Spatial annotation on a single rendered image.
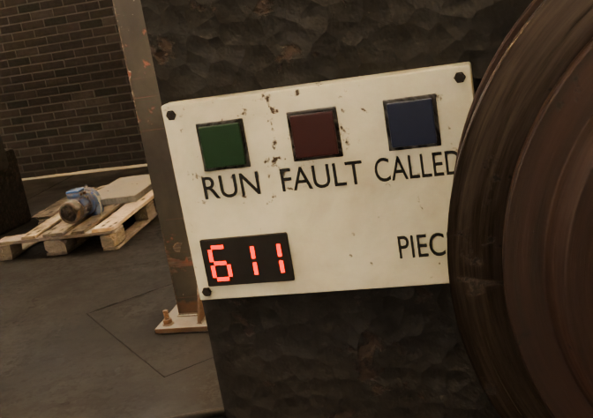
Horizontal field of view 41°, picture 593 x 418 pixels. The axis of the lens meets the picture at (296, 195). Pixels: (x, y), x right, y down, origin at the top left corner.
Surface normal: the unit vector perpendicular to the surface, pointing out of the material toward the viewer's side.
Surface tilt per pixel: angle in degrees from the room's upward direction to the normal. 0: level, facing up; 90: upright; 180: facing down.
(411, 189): 90
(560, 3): 90
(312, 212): 90
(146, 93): 90
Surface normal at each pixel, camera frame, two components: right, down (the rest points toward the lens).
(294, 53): -0.22, 0.28
